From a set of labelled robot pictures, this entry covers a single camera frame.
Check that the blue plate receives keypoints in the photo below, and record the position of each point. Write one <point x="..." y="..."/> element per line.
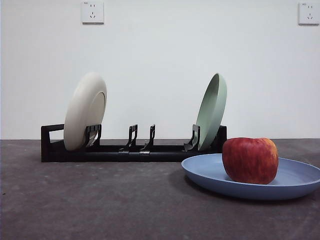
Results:
<point x="205" y="175"/>

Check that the red yellow apple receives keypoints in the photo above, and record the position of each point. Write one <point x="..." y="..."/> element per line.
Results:
<point x="250" y="160"/>

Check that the green plate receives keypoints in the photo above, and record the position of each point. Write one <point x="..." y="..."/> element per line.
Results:
<point x="212" y="112"/>

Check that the black plate rack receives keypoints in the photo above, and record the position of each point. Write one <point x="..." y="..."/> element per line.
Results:
<point x="112" y="156"/>

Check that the cream plate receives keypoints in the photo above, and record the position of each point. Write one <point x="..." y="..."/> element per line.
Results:
<point x="80" y="112"/>

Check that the white wall socket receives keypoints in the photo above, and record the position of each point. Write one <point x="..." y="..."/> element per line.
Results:
<point x="93" y="12"/>
<point x="309" y="13"/>

